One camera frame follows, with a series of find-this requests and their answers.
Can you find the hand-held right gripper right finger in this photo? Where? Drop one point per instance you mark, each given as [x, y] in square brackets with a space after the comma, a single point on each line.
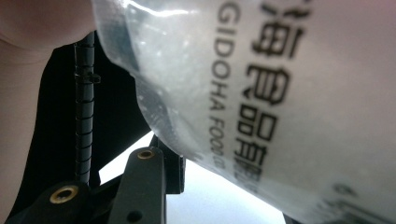
[288, 220]

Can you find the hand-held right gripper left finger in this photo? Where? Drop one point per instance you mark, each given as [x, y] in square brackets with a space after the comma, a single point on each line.
[174, 174]

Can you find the red and white plastic bag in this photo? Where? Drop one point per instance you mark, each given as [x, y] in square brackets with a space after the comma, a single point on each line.
[280, 109]

